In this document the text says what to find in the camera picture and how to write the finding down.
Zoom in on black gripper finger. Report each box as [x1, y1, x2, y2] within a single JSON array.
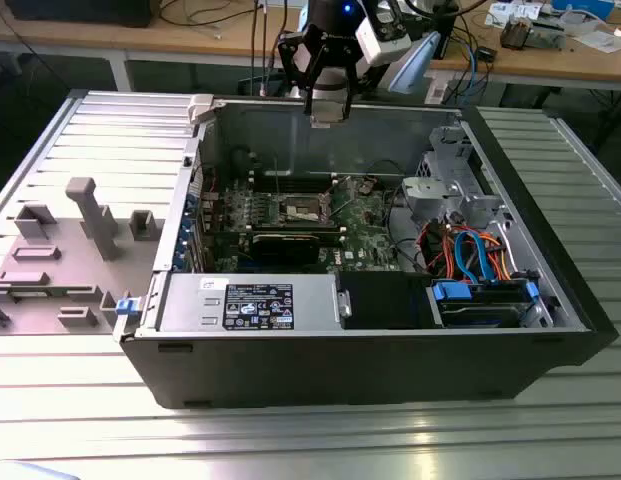
[[323, 38, 365, 121], [277, 24, 324, 115]]

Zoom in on silver CPU plate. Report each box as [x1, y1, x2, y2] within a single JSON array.
[[309, 97, 352, 130]]

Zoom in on metal socket cover frame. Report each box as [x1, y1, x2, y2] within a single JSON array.
[[325, 174, 355, 202]]

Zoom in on black RAM slot row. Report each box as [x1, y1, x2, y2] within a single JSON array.
[[250, 222, 347, 246], [253, 169, 339, 194]]

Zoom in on CPU socket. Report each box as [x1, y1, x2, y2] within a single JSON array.
[[272, 191, 334, 225]]

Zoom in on metal CPU cooler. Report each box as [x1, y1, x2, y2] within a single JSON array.
[[499, 13, 530, 51]]

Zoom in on white power adapter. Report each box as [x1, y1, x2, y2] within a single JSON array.
[[423, 74, 449, 105]]

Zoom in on black upright device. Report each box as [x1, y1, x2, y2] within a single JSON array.
[[432, 19, 457, 61]]

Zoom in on wooden desk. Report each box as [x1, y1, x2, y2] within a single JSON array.
[[0, 0, 621, 94]]

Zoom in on beige case latch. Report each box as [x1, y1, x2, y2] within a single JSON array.
[[187, 93, 217, 126]]

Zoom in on silver metal drive cage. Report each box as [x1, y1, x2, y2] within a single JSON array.
[[402, 124, 511, 236]]

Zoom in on green motherboard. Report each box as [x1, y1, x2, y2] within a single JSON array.
[[199, 172, 406, 274]]

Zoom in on white paper sheet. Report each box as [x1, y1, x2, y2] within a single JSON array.
[[484, 2, 544, 29]]

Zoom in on black graphics card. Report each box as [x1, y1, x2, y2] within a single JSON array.
[[249, 231, 322, 267]]

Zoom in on black plastic shroud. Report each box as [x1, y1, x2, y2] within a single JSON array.
[[337, 272, 436, 331]]

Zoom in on blue cardboard box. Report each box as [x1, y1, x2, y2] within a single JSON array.
[[549, 0, 616, 22]]

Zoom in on hard disk in blue carrier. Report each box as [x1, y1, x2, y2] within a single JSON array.
[[428, 279, 541, 330]]

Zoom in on clear plastic bag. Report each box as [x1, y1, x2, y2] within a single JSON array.
[[574, 29, 621, 54]]

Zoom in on silver power supply unit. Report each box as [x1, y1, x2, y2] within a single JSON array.
[[157, 273, 340, 334]]

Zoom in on black open PC case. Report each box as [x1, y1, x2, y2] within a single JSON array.
[[112, 92, 620, 411]]

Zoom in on grey parts rack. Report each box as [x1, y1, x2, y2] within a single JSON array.
[[0, 175, 167, 337]]

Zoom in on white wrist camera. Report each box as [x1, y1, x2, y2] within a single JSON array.
[[353, 9, 414, 67]]

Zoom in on blue data wire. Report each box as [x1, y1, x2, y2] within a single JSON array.
[[453, 228, 496, 285]]

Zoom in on orange power wires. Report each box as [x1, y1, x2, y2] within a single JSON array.
[[419, 223, 514, 281]]

